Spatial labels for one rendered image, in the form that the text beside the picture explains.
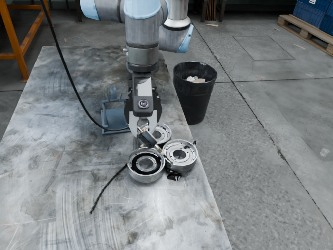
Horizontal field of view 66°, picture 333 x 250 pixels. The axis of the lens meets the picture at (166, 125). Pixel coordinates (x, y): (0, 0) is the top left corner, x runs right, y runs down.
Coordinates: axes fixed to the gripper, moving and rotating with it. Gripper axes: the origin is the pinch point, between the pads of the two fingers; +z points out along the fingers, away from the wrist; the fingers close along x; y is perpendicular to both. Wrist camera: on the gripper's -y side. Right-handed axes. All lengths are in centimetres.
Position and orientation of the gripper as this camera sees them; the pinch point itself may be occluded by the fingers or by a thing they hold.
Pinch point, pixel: (142, 134)
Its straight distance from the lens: 71.5
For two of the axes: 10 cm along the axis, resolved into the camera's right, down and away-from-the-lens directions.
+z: -0.5, 8.3, 5.5
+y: -1.7, -5.5, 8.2
